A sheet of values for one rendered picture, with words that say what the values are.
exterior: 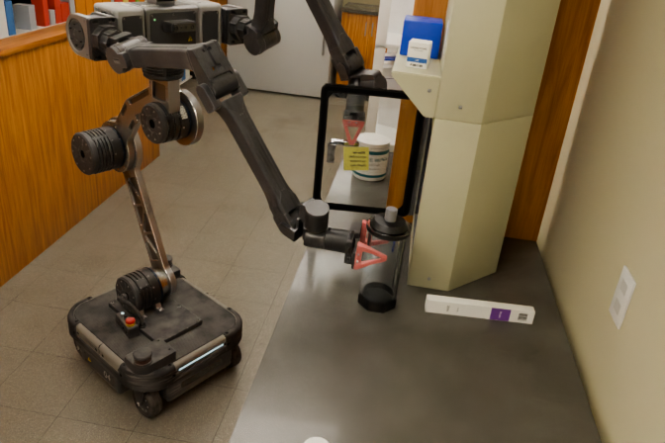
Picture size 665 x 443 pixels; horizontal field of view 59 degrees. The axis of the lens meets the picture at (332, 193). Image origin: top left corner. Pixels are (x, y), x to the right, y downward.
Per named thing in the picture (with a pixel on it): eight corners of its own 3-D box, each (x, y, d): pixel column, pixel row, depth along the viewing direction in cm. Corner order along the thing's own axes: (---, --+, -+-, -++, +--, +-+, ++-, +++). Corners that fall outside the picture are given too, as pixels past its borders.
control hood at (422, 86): (434, 85, 169) (439, 50, 164) (434, 119, 139) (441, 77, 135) (394, 80, 170) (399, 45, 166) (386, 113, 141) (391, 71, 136)
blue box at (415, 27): (437, 51, 162) (442, 18, 158) (437, 59, 153) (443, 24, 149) (401, 47, 163) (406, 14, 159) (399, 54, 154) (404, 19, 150)
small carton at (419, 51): (428, 65, 145) (432, 41, 143) (426, 69, 141) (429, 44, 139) (409, 62, 147) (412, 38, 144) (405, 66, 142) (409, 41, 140)
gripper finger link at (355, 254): (390, 235, 143) (351, 229, 144) (388, 250, 136) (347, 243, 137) (386, 259, 146) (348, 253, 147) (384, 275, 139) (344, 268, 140)
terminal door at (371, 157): (408, 217, 185) (427, 93, 168) (312, 208, 185) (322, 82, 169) (408, 216, 186) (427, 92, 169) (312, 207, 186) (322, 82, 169)
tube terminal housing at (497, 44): (490, 241, 186) (549, -16, 153) (501, 300, 157) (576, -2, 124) (411, 229, 188) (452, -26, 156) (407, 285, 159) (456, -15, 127)
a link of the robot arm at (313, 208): (301, 214, 154) (278, 230, 149) (302, 180, 146) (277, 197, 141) (335, 236, 148) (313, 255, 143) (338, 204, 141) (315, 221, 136)
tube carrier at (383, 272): (399, 288, 155) (412, 218, 146) (397, 313, 145) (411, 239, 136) (357, 282, 156) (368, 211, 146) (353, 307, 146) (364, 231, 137)
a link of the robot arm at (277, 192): (226, 72, 146) (192, 89, 140) (237, 65, 142) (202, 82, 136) (307, 221, 155) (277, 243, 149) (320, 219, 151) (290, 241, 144)
